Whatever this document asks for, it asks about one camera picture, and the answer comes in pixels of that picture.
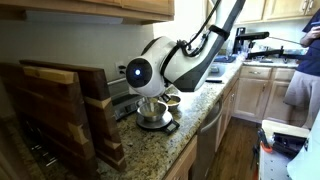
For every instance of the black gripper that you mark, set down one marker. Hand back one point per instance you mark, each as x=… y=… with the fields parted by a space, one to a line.
x=165 y=97

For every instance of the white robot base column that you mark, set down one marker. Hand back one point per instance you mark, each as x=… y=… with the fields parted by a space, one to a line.
x=306 y=165

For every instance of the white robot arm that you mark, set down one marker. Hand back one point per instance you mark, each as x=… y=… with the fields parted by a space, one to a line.
x=165 y=62

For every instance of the small steel bowl yellow grains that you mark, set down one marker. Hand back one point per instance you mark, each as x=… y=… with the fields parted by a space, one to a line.
x=173 y=103

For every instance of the large steel bowl on scale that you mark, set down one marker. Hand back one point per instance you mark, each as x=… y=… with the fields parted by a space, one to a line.
x=152 y=111

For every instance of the black digital kitchen scale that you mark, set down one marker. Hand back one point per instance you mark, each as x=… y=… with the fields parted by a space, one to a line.
x=166 y=124

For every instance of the stainless steel toaster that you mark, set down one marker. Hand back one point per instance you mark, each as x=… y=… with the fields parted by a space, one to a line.
x=123 y=102

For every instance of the stainless dishwasher front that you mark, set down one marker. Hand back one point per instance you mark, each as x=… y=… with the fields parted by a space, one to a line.
x=206 y=143

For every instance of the dark wooden cutting board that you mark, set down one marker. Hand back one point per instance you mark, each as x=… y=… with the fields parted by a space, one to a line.
x=99 y=109

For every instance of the striped wooden cutting board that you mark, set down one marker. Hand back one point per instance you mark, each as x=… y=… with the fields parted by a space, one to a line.
x=51 y=100

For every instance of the person in blue shirt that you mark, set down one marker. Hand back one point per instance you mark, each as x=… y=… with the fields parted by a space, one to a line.
x=303 y=92

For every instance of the black handled knife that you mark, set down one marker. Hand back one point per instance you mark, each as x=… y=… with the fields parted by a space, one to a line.
x=213 y=81

